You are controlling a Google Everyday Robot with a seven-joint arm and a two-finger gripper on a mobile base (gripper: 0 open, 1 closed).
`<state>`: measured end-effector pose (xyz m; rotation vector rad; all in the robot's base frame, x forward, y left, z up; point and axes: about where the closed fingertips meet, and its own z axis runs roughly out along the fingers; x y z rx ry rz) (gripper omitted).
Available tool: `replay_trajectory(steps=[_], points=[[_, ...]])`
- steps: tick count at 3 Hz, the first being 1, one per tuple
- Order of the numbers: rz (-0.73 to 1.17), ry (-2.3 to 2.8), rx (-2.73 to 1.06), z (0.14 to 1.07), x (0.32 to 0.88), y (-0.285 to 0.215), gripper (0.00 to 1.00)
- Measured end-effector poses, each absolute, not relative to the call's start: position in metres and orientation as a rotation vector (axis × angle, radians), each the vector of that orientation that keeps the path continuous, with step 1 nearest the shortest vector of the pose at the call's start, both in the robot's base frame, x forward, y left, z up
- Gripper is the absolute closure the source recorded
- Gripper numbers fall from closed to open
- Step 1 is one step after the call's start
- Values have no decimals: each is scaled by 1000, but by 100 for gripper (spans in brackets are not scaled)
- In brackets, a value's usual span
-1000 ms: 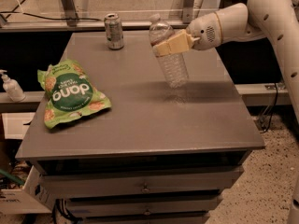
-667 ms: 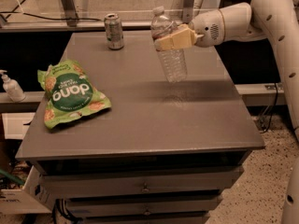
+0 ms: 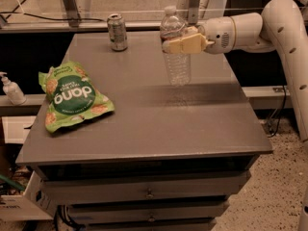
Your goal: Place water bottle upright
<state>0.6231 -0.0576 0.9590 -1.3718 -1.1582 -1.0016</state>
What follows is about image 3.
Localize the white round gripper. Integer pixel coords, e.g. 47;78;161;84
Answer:
162;16;235;54

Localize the clear plastic water bottle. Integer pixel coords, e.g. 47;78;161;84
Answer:
160;6;191;86

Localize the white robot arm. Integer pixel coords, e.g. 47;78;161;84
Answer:
162;0;308;144

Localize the white pump dispenser bottle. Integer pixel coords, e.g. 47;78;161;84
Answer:
0;72;26;105

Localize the silver green soda can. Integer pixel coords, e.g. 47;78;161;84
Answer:
107;13;128;51

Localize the grey drawer cabinet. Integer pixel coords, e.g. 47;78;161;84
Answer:
17;32;271;231

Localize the green chips bag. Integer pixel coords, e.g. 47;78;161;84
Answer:
38;61;115;133

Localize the white cardboard box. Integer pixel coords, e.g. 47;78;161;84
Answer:
0;172;57;221

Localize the right metal window bracket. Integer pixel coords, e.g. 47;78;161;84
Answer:
188;0;200;25

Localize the metal window bracket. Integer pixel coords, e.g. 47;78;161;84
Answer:
188;0;200;25
63;0;81;28

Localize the left metal window bracket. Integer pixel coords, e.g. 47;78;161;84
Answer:
63;0;81;28

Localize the black cable on sill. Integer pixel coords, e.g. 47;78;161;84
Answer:
0;11;107;23

